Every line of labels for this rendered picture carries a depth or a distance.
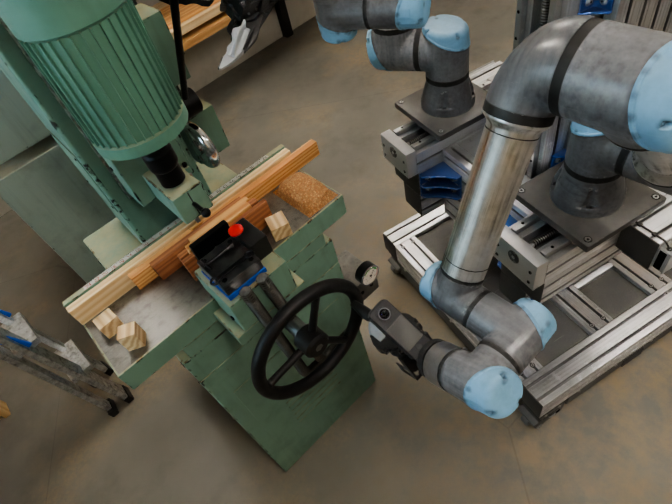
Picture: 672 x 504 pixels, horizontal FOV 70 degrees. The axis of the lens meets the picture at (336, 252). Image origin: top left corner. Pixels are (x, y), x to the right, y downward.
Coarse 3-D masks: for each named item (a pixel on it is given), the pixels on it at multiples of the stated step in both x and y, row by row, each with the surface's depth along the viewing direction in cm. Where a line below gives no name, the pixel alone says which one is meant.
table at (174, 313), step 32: (320, 224) 111; (288, 256) 109; (160, 288) 104; (192, 288) 102; (128, 320) 100; (160, 320) 98; (192, 320) 98; (224, 320) 99; (128, 352) 95; (160, 352) 96; (128, 384) 94
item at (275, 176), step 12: (312, 144) 119; (288, 156) 118; (300, 156) 118; (312, 156) 121; (276, 168) 116; (288, 168) 117; (300, 168) 120; (264, 180) 114; (276, 180) 116; (240, 192) 113; (252, 192) 113; (264, 192) 116; (144, 264) 104; (132, 276) 102; (144, 276) 104; (156, 276) 106
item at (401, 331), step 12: (384, 300) 85; (372, 312) 84; (384, 312) 84; (396, 312) 85; (384, 324) 84; (396, 324) 84; (408, 324) 84; (396, 336) 84; (408, 336) 84; (420, 336) 84; (408, 348) 83; (420, 348) 83
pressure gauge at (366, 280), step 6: (360, 264) 124; (366, 264) 124; (372, 264) 124; (360, 270) 123; (366, 270) 123; (372, 270) 125; (378, 270) 126; (360, 276) 123; (366, 276) 124; (372, 276) 126; (360, 282) 125; (366, 282) 125; (372, 282) 127
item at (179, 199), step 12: (156, 180) 100; (192, 180) 98; (156, 192) 102; (168, 192) 97; (180, 192) 96; (192, 192) 97; (204, 192) 99; (168, 204) 100; (180, 204) 96; (204, 204) 100; (180, 216) 99; (192, 216) 100
